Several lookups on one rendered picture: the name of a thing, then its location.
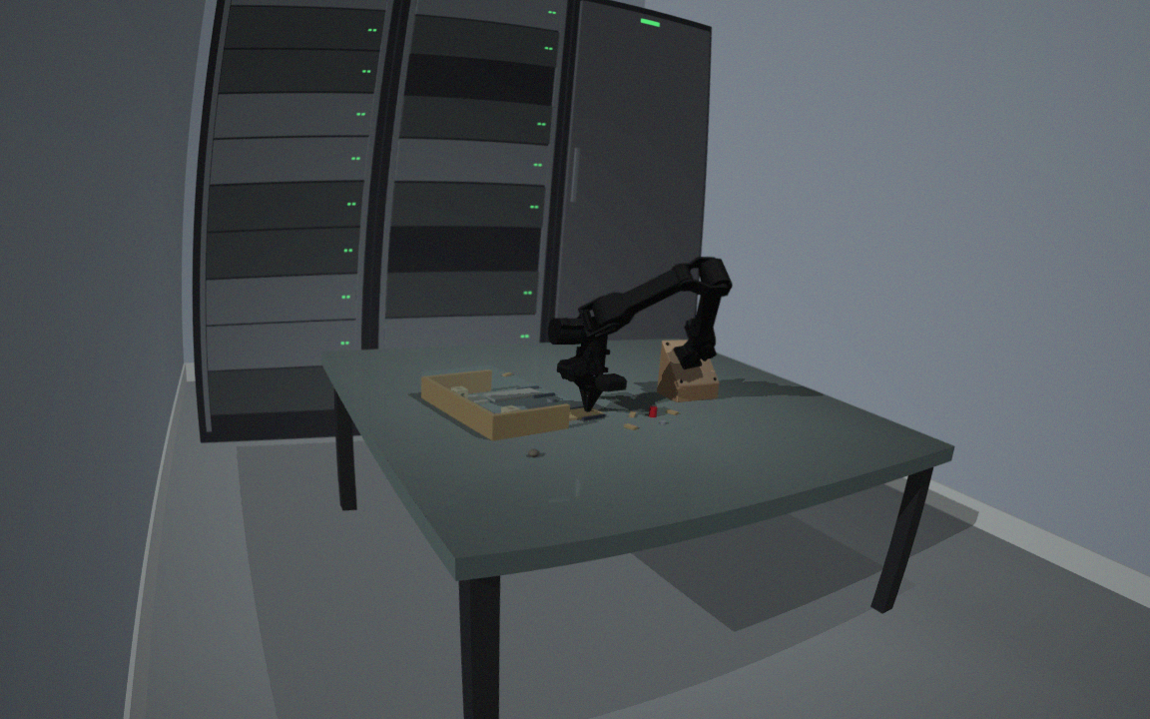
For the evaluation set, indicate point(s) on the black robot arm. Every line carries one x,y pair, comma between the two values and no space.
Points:
614,311

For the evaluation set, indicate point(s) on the tan wooden plank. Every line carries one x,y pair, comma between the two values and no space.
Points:
578,413

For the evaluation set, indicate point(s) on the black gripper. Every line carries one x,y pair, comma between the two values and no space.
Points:
591,386

